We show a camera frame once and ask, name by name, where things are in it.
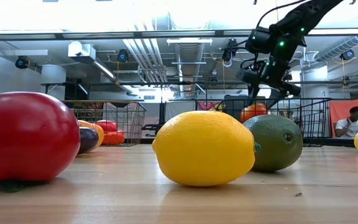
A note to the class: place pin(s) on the orange hanging cloth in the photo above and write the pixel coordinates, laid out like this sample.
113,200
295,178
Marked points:
337,112

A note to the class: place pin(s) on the green avocado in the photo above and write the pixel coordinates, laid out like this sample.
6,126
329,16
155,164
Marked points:
278,143

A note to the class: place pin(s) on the red bell pepper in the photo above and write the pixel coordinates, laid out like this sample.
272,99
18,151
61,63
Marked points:
107,126

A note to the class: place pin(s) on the grey ventilation duct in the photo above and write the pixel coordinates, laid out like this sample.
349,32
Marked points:
188,56

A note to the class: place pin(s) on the person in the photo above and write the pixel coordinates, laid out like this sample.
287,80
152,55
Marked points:
351,126

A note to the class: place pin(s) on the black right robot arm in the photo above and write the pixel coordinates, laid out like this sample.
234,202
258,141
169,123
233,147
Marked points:
309,15

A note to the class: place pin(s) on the orange carrot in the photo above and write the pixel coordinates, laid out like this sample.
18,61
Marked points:
113,138

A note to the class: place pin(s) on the black background stand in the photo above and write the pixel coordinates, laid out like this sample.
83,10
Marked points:
162,112

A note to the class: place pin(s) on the black ceiling camera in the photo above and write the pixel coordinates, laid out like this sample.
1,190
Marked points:
230,51
123,56
22,63
347,55

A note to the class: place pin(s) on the silver flexible duct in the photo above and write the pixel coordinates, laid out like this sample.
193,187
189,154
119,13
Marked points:
343,46

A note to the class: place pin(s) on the red tomato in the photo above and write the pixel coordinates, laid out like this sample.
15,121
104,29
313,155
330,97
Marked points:
23,137

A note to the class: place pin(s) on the orange yellow potato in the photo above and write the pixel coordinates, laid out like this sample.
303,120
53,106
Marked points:
99,133

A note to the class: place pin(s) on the yellow lemon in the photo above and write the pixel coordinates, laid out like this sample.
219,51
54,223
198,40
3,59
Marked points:
204,149

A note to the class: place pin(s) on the white ceiling air unit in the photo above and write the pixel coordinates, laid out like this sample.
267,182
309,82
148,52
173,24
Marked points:
79,51

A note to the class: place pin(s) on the purple eggplant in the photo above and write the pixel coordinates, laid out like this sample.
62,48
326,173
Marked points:
89,140

